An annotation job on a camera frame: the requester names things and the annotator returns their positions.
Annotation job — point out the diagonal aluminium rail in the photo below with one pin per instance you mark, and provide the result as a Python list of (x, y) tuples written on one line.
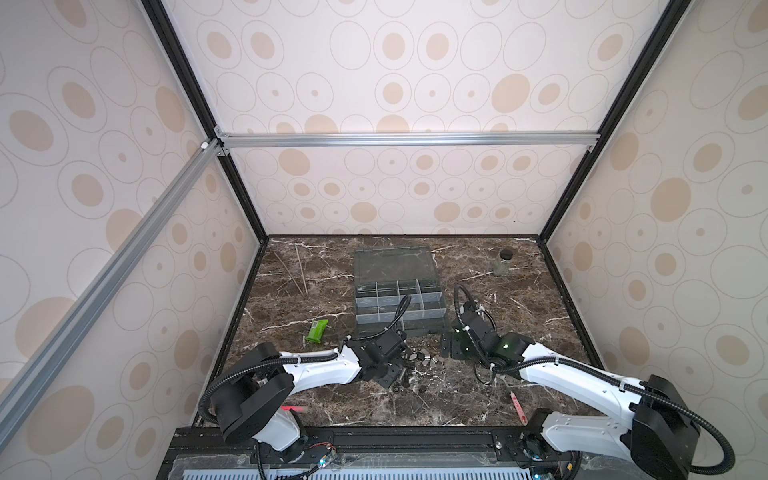
[(35, 378)]

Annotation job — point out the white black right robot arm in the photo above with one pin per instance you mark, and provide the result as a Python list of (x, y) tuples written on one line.
[(645, 422)]

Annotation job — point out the black base frame rail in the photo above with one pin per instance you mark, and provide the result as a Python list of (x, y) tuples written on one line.
[(384, 453)]

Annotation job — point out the green plastic object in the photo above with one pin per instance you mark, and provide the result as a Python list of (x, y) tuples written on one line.
[(316, 331)]

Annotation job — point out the pile of nuts and screws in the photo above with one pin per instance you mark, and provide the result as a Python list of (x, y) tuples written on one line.
[(420, 367)]

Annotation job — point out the small glass jar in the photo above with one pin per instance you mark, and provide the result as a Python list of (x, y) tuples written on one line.
[(501, 262)]

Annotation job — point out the clear plastic organizer box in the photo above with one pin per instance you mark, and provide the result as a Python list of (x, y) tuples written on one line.
[(383, 276)]

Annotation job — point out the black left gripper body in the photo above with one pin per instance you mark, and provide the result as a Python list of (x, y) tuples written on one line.
[(386, 375)]

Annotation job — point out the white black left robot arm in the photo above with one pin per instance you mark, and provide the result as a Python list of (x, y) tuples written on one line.
[(246, 401)]

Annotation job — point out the pink handled metal spoon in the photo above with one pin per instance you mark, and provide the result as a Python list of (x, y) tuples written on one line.
[(519, 409)]

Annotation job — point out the horizontal aluminium rail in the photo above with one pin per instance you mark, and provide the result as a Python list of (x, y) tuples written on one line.
[(424, 139)]

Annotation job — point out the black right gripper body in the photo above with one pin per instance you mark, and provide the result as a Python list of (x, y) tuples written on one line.
[(455, 349)]

